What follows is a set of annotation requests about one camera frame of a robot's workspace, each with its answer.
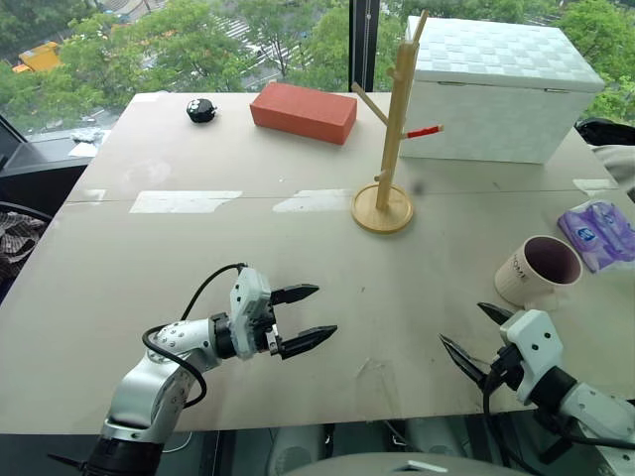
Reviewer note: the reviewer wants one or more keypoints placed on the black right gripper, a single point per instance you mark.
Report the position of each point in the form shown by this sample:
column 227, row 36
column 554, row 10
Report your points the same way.
column 508, row 369

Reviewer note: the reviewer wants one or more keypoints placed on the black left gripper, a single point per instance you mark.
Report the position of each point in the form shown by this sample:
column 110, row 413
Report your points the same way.
column 268, row 327

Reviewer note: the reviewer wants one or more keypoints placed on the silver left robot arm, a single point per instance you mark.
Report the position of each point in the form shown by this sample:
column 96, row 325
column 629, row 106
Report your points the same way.
column 144, row 392

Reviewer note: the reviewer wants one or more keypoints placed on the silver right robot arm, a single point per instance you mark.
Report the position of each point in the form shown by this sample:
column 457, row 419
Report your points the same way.
column 595, row 404

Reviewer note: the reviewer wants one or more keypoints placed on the white mug maroon interior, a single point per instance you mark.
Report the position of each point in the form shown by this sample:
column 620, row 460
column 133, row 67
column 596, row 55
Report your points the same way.
column 516, row 277

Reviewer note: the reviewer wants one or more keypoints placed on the wooden mug tree stand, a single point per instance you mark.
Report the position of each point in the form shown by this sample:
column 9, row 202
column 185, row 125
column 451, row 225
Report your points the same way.
column 383, row 213

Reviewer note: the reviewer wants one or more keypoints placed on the pale rounded shape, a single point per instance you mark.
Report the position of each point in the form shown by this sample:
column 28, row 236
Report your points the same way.
column 295, row 448
column 439, row 436

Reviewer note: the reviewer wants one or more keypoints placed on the purple tissue pack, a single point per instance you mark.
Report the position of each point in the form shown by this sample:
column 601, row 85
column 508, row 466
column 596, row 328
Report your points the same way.
column 597, row 233

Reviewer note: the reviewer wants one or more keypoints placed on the grey rounded robot torso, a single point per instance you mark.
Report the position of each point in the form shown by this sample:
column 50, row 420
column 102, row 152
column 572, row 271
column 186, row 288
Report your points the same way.
column 397, row 466

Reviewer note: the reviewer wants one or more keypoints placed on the red brick-shaped block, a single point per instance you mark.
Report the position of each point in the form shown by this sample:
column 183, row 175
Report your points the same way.
column 302, row 116

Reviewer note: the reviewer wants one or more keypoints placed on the grey cloth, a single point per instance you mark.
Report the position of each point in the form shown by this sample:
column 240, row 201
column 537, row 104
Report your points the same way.
column 617, row 166

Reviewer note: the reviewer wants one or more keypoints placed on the white box with checkered lid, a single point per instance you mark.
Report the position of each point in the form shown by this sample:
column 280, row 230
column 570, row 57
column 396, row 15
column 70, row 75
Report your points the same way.
column 486, row 119

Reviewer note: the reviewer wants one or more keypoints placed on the small black round object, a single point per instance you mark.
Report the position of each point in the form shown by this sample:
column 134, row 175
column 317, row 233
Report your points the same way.
column 201, row 111

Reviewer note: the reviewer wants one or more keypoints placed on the black bag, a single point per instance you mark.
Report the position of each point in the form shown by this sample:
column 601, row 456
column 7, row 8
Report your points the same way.
column 607, row 131

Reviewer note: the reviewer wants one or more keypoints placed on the crumpled silver foil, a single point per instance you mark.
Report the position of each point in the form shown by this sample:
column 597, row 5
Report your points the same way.
column 90, row 135

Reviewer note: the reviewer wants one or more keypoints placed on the plaid cloth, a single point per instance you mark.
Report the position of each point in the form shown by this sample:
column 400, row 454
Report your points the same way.
column 17, row 245

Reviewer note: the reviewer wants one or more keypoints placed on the yellow vehicle outside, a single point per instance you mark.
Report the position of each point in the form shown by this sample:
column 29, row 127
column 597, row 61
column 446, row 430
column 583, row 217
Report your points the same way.
column 39, row 57

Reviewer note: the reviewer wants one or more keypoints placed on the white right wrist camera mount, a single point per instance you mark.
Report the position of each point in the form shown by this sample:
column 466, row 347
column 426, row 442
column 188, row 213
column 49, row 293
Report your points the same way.
column 538, row 347

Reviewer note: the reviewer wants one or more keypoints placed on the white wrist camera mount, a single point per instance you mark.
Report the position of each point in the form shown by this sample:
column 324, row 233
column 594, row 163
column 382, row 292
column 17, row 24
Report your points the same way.
column 538, row 347
column 245, row 307

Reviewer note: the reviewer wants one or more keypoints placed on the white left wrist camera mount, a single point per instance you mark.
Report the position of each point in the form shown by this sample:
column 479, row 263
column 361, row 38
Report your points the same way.
column 245, row 307

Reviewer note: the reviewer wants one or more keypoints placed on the black window frame post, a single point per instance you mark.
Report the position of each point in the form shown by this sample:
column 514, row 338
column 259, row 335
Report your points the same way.
column 364, row 44

